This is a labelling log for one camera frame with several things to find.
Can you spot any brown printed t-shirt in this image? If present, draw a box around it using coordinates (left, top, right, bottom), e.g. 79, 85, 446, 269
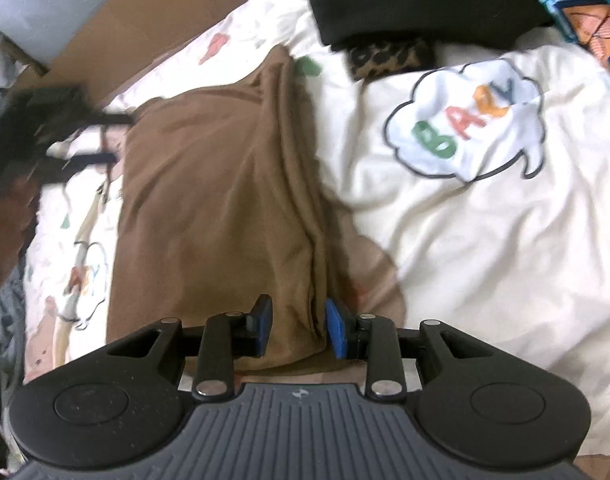
106, 46, 337, 370

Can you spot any brown cardboard sheet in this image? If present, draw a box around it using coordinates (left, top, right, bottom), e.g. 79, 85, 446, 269
12, 0, 247, 105

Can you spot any blue denim garment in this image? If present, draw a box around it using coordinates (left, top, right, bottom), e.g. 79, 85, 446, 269
0, 257, 26, 416

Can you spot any cream bear print bedsheet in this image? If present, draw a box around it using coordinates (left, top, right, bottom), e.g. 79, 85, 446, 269
25, 0, 610, 457

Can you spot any leopard print folded garment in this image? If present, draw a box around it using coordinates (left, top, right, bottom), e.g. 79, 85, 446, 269
347, 38, 436, 80

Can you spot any black folded garment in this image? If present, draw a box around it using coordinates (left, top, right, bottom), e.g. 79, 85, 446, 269
310, 0, 553, 50

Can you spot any person left hand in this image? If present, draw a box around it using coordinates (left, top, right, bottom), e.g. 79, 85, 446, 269
0, 176, 39, 287

